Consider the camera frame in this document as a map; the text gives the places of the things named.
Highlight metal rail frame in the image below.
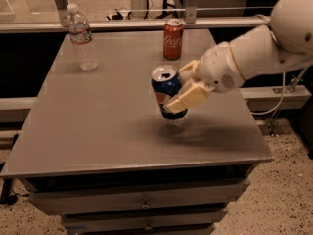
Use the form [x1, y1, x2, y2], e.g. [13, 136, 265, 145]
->
[0, 14, 270, 34]

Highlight grey drawer cabinet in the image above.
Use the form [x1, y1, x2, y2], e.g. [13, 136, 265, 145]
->
[2, 31, 272, 235]

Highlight white cable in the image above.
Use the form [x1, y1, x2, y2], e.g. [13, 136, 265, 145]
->
[250, 71, 288, 117]

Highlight blue pepsi can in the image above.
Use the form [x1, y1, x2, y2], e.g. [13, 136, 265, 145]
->
[151, 65, 187, 120]

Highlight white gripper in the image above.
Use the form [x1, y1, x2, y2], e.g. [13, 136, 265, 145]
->
[164, 42, 245, 114]

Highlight lower grey drawer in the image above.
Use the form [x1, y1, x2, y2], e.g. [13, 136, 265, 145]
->
[61, 207, 229, 235]

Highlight grey drawer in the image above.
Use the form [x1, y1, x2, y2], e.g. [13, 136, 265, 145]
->
[61, 207, 229, 235]
[29, 179, 250, 215]

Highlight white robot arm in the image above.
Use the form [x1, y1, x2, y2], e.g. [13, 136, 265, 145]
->
[164, 0, 313, 113]

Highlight red coca-cola can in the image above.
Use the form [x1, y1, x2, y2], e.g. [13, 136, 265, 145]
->
[163, 19, 184, 60]

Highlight upper grey drawer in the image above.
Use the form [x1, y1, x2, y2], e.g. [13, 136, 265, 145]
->
[29, 179, 250, 215]

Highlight clear plastic water bottle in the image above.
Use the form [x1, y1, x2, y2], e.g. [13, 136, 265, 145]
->
[67, 4, 99, 71]

